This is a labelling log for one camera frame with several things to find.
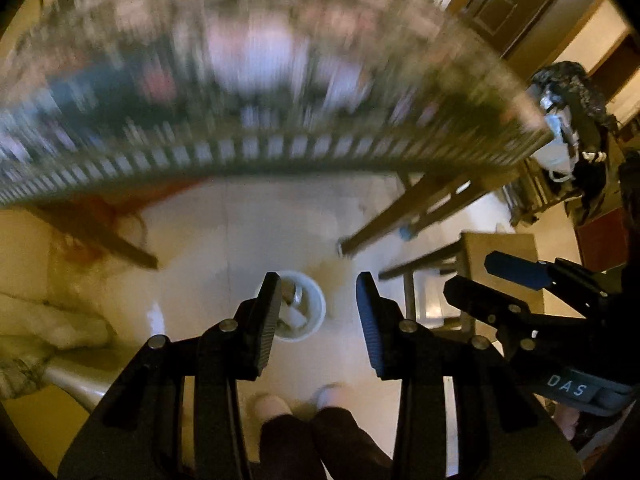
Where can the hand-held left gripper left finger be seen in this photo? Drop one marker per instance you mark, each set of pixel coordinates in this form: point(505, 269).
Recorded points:
point(267, 320)

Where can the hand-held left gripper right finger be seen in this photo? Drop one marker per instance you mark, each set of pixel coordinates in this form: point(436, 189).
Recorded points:
point(372, 330)

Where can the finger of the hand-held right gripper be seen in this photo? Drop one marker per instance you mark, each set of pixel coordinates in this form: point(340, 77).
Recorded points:
point(515, 269)
point(480, 302)

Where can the white long box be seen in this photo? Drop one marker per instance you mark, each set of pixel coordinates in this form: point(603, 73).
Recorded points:
point(295, 318)

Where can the tin can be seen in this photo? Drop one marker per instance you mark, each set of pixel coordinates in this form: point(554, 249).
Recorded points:
point(296, 294)

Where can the white plastic bucket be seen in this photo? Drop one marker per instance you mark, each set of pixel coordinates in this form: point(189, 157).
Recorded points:
point(318, 305)

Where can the person's right hand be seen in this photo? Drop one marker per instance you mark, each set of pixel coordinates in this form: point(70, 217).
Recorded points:
point(567, 422)

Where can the wooden rack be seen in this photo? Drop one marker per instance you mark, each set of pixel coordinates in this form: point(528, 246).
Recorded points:
point(550, 200)

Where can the person's right shoe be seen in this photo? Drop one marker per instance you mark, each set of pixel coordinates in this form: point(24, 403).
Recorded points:
point(329, 395)

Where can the person's shoe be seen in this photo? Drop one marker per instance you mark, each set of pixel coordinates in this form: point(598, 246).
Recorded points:
point(329, 395)
point(270, 406)

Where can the person's left shoe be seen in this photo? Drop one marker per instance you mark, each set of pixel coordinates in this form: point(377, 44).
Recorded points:
point(270, 406)

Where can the wooden table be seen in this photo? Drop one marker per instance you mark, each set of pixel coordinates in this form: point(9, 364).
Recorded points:
point(390, 220)

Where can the person's right leg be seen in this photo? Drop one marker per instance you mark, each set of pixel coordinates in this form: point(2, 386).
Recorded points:
point(350, 445)

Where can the person's leg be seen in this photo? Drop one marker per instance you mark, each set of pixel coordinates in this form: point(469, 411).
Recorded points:
point(350, 445)
point(290, 450)

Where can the person's left leg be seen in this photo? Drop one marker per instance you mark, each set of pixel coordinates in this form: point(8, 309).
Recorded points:
point(290, 450)

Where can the dark patterned cloth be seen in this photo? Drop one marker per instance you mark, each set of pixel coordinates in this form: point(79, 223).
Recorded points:
point(575, 90)

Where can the grey metal pipe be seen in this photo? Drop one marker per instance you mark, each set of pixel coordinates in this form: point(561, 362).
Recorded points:
point(85, 380)

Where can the floral tablecloth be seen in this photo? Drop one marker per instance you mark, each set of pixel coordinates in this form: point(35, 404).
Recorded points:
point(250, 85)

